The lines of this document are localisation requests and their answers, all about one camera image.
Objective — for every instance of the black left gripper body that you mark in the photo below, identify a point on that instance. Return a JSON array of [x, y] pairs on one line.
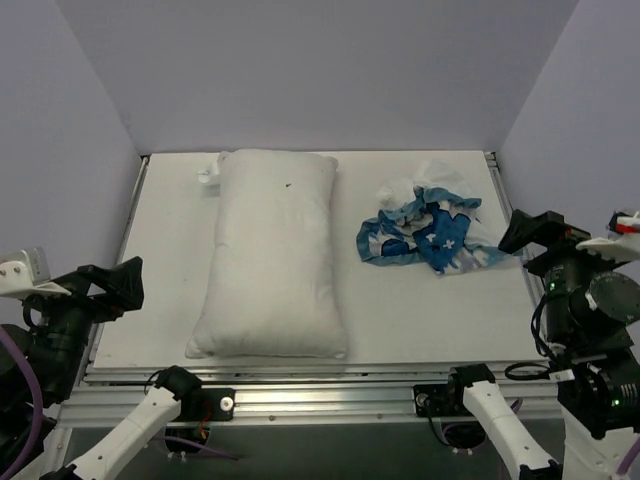
[[93, 292]]

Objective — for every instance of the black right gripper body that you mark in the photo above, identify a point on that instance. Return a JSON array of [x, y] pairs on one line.
[[550, 243]]

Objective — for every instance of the blue patterned pillowcase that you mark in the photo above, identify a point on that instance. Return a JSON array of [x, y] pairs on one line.
[[431, 217]]

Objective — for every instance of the white pillow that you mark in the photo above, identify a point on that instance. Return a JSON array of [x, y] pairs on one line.
[[270, 289]]

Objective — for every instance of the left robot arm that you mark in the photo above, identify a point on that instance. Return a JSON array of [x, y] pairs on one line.
[[44, 358]]

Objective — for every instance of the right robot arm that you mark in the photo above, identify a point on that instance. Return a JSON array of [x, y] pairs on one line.
[[580, 326]]

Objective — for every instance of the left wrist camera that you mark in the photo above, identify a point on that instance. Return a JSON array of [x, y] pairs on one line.
[[25, 273]]

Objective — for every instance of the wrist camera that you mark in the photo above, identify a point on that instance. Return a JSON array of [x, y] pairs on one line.
[[621, 244], [25, 273]]

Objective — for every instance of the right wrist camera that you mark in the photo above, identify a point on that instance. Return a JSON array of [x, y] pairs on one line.
[[621, 244]]

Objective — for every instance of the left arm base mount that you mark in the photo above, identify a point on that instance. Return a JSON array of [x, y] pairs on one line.
[[207, 405]]

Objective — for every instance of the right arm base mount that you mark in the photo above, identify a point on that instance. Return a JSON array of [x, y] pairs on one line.
[[438, 400]]

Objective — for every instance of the aluminium front rail frame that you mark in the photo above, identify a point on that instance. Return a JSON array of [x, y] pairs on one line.
[[299, 395]]

